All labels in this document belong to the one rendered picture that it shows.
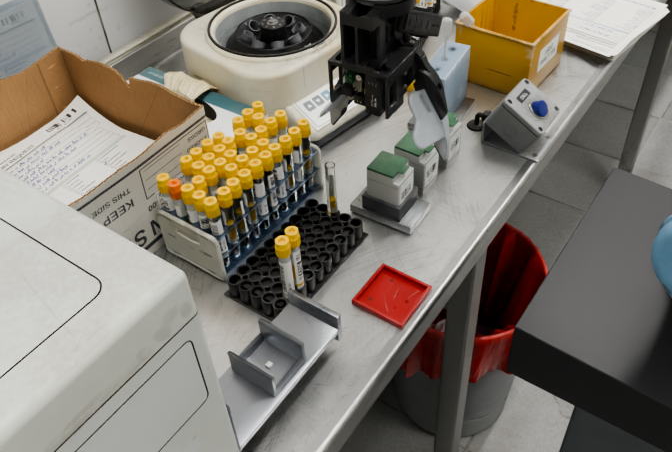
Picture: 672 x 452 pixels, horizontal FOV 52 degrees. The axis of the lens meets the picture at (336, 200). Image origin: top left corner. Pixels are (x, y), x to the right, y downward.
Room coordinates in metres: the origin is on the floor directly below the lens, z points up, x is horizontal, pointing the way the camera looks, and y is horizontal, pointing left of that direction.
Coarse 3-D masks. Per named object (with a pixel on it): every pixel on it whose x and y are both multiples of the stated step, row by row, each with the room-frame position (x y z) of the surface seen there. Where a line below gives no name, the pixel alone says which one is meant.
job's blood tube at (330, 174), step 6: (330, 162) 0.64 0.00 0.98; (324, 168) 0.64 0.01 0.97; (330, 168) 0.63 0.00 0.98; (330, 174) 0.63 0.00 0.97; (330, 180) 0.63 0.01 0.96; (330, 186) 0.63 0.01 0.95; (336, 186) 0.64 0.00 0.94; (330, 192) 0.63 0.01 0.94; (336, 192) 0.64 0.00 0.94; (330, 198) 0.63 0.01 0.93; (336, 198) 0.63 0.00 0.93; (330, 204) 0.63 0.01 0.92; (336, 204) 0.63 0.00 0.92; (330, 210) 0.63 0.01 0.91; (336, 210) 0.63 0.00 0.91
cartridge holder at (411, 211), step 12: (360, 192) 0.69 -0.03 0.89; (360, 204) 0.66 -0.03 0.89; (372, 204) 0.65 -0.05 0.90; (384, 204) 0.64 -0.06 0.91; (408, 204) 0.64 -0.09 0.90; (420, 204) 0.65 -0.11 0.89; (372, 216) 0.64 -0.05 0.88; (384, 216) 0.64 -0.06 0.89; (396, 216) 0.63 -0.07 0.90; (408, 216) 0.63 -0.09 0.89; (420, 216) 0.63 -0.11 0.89; (396, 228) 0.62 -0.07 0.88; (408, 228) 0.61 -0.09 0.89
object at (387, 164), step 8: (384, 152) 0.68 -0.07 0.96; (376, 160) 0.67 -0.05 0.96; (384, 160) 0.67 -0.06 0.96; (392, 160) 0.67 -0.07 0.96; (400, 160) 0.66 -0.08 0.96; (368, 168) 0.65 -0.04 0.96; (376, 168) 0.65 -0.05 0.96; (384, 168) 0.65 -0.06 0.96; (392, 168) 0.65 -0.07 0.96; (400, 168) 0.65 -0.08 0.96; (408, 168) 0.65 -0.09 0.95; (392, 176) 0.64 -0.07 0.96
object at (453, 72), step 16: (448, 48) 0.89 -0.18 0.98; (464, 48) 0.89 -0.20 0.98; (432, 64) 0.85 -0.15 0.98; (448, 64) 0.85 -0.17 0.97; (464, 64) 0.88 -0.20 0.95; (448, 80) 0.82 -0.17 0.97; (464, 80) 0.88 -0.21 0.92; (448, 96) 0.83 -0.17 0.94; (464, 96) 0.89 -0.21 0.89; (464, 112) 0.85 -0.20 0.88
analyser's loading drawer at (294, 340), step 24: (288, 312) 0.47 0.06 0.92; (312, 312) 0.46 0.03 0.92; (336, 312) 0.45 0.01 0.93; (264, 336) 0.44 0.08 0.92; (288, 336) 0.42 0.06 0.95; (312, 336) 0.44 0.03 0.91; (336, 336) 0.44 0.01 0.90; (240, 360) 0.39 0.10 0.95; (264, 360) 0.41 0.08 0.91; (288, 360) 0.41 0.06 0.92; (312, 360) 0.41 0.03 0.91; (240, 384) 0.39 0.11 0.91; (264, 384) 0.38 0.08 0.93; (288, 384) 0.38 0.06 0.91; (240, 408) 0.36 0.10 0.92; (264, 408) 0.36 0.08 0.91; (240, 432) 0.33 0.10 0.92
